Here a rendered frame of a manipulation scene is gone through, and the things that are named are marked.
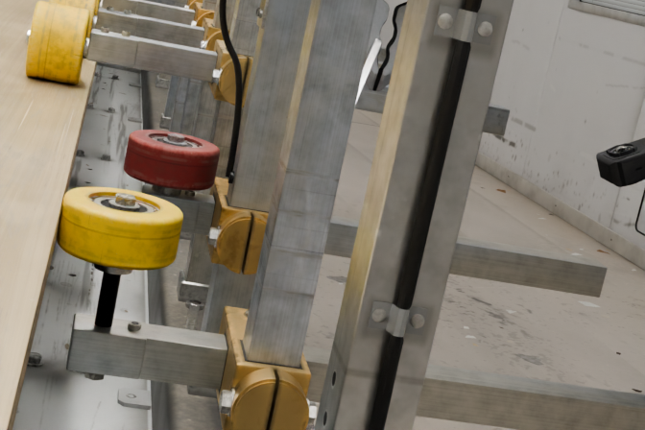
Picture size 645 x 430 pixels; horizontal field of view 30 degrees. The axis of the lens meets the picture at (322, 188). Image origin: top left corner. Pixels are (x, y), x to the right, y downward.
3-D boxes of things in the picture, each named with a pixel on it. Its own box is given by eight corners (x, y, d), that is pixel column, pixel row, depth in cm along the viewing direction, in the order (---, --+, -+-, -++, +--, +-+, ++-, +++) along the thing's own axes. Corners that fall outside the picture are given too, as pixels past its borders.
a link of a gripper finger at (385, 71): (395, 88, 118) (416, -5, 116) (408, 98, 112) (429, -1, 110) (365, 83, 117) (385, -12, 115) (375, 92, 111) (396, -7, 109)
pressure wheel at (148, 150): (195, 253, 112) (218, 134, 109) (200, 280, 104) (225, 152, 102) (109, 241, 110) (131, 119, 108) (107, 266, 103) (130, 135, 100)
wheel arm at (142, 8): (402, 70, 185) (407, 47, 185) (407, 74, 182) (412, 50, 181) (75, 9, 176) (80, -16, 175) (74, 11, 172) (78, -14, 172)
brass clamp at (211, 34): (237, 62, 159) (245, 25, 158) (247, 77, 146) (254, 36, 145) (191, 54, 158) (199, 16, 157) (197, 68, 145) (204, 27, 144)
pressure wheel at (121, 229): (95, 327, 88) (122, 176, 85) (179, 366, 84) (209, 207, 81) (12, 346, 81) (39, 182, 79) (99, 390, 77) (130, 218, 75)
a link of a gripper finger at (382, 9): (365, 83, 117) (385, -12, 115) (375, 92, 111) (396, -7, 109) (334, 77, 116) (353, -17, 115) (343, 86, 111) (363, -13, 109)
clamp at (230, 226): (255, 235, 113) (266, 184, 112) (271, 279, 100) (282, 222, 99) (196, 226, 112) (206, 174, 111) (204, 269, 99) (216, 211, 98)
